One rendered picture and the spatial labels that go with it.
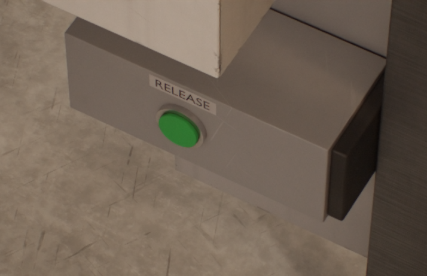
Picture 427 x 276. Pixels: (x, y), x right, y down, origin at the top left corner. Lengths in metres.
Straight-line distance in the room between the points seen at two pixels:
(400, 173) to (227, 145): 0.12
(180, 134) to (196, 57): 0.22
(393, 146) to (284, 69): 0.09
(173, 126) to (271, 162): 0.07
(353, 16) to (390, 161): 0.10
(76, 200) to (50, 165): 0.06
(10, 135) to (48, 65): 0.12
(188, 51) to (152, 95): 0.22
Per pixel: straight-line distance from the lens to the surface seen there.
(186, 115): 1.51
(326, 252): 2.85
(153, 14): 1.30
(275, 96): 1.49
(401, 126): 1.48
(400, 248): 1.59
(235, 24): 1.30
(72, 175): 2.92
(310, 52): 1.51
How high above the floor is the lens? 2.35
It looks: 53 degrees down
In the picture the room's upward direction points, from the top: straight up
